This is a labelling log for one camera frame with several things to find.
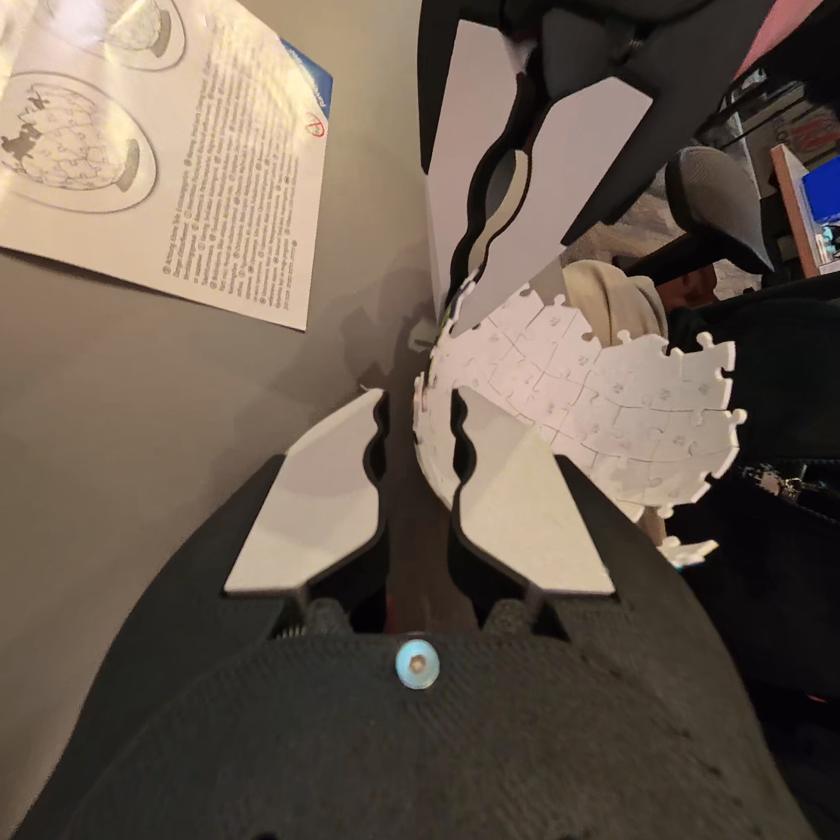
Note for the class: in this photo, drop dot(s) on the white puzzle ball shell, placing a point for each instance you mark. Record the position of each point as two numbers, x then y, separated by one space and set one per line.
590 407

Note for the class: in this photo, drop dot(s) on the grey mesh office chair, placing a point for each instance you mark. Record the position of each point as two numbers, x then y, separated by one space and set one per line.
715 197

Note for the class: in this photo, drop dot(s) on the black bag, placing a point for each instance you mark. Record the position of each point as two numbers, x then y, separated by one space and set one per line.
774 407

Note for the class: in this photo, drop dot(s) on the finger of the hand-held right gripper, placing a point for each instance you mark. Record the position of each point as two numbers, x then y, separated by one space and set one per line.
466 131
577 170

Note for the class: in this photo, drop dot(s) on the printed instruction sheet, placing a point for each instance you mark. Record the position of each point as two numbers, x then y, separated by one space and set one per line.
229 197

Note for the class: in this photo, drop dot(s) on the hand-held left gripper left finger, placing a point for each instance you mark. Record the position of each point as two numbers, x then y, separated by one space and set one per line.
308 505

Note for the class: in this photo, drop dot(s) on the wooden shelf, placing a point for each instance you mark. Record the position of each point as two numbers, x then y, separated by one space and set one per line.
787 210

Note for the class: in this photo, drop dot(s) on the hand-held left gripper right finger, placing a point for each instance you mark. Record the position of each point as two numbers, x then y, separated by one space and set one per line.
525 518

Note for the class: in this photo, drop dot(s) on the blue screen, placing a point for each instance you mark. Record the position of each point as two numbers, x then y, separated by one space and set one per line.
823 190

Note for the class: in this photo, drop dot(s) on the beige cloth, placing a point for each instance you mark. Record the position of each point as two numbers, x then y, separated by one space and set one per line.
617 308

